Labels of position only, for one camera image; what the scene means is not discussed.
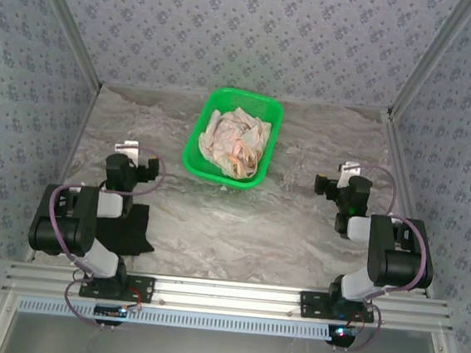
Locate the peach printed t-shirt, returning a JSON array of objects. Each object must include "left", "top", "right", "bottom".
[{"left": 194, "top": 102, "right": 274, "bottom": 184}]

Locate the green plastic mesh basket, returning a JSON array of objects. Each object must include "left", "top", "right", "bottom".
[{"left": 179, "top": 83, "right": 287, "bottom": 194}]

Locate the black folded cloth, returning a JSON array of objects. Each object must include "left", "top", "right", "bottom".
[{"left": 117, "top": 201, "right": 159, "bottom": 261}]

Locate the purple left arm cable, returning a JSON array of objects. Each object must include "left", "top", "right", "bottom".
[{"left": 37, "top": 137, "right": 169, "bottom": 334}]

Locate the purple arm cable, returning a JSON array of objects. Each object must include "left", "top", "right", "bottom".
[
  {"left": 329, "top": 161, "right": 435, "bottom": 353},
  {"left": 37, "top": 137, "right": 169, "bottom": 334}
]

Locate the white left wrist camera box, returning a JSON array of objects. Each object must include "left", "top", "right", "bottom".
[{"left": 113, "top": 140, "right": 140, "bottom": 167}]

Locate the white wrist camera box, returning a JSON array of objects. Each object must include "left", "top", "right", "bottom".
[
  {"left": 113, "top": 140, "right": 140, "bottom": 167},
  {"left": 336, "top": 159, "right": 361, "bottom": 185}
]

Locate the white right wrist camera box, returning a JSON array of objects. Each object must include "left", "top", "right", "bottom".
[{"left": 336, "top": 159, "right": 361, "bottom": 185}]

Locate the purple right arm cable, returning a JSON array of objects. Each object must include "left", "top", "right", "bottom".
[{"left": 329, "top": 161, "right": 435, "bottom": 353}]

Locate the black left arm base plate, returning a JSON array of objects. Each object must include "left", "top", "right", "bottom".
[{"left": 78, "top": 269, "right": 156, "bottom": 305}]

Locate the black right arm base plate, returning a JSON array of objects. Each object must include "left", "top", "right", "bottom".
[{"left": 297, "top": 290, "right": 377, "bottom": 326}]

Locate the aluminium mounting rail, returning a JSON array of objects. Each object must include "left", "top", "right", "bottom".
[{"left": 1, "top": 257, "right": 456, "bottom": 336}]

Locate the aluminium frame post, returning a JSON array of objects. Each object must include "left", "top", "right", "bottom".
[
  {"left": 386, "top": 0, "right": 471, "bottom": 127},
  {"left": 18, "top": 0, "right": 111, "bottom": 92}
]

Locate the white slotted cable duct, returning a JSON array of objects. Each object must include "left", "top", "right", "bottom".
[{"left": 16, "top": 293, "right": 339, "bottom": 342}]

